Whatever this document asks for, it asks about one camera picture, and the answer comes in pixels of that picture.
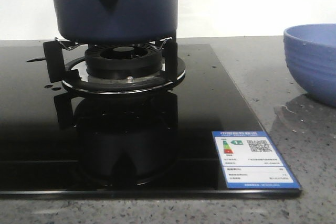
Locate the dark blue pot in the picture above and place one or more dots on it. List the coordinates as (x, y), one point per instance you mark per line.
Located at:
(114, 21)

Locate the light blue ribbed bowl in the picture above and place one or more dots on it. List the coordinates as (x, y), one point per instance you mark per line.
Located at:
(310, 57)

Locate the black pot support grate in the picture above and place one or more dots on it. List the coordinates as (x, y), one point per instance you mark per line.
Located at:
(76, 70)

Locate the black gas burner head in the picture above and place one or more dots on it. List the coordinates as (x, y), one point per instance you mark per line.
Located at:
(119, 62)

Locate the blue energy label sticker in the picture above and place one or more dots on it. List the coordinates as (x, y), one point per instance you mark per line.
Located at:
(249, 160)

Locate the black glass gas cooktop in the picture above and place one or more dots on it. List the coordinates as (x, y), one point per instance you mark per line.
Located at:
(57, 144)

